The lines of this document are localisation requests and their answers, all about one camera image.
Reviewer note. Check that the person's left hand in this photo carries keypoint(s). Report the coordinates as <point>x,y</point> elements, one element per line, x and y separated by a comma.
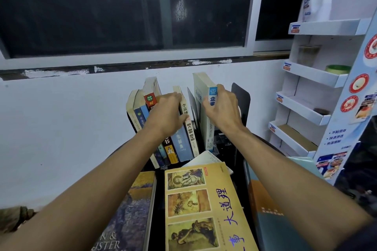
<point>165,115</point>

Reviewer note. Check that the person's right hand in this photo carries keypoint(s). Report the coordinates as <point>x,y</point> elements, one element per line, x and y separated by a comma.
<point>225,112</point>

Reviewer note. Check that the orange illustrated cover book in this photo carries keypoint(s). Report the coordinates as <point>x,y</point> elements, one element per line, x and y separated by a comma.
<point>150,96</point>

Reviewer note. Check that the yellow book with blue spine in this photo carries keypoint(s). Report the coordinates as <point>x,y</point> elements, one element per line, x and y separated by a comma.
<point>138,118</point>

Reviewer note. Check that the cream book with barcode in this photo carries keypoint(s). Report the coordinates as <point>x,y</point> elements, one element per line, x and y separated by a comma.
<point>190,136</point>

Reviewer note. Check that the lavender Hanyu Pinyin dictionary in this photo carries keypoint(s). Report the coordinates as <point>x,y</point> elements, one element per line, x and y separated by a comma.
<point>181,145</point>

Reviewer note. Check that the Understanding Business textbook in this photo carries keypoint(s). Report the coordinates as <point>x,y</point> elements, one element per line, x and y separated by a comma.
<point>200,89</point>

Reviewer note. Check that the grey cover book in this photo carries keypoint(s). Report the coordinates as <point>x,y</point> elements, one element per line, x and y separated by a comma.
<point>131,109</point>

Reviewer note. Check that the yellow book with black characters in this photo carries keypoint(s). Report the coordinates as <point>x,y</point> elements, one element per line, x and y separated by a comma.
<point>206,215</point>

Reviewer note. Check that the Van Gogh cover handbook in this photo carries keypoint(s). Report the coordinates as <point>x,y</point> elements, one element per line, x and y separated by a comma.
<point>132,215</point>

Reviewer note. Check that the large grey-teal book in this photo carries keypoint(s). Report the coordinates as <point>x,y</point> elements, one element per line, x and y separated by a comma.
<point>271,230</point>

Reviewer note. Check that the person's left forearm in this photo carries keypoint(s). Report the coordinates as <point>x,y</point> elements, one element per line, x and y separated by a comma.
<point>73,200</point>

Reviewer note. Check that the person's right forearm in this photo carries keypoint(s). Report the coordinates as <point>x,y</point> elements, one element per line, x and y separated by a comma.
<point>294,195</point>

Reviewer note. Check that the white cardboard display stand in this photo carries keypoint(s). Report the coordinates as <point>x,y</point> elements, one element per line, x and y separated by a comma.
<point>309,74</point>

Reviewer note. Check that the small dark brown lid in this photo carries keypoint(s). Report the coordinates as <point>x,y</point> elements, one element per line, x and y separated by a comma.
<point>321,111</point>

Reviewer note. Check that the round black table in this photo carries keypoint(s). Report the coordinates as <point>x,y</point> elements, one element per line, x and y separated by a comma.
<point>159,215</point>

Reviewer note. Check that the clear glass cup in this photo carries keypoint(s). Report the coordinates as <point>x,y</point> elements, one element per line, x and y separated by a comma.
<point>309,56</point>

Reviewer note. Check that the green tape roll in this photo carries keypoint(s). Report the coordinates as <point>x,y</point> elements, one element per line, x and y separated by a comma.
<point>338,69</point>

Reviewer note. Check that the brown crumpled rag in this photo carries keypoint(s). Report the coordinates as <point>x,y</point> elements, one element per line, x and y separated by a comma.
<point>14,218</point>

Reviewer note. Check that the aluminium frame window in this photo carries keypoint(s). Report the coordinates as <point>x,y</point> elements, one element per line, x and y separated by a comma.
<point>117,9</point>

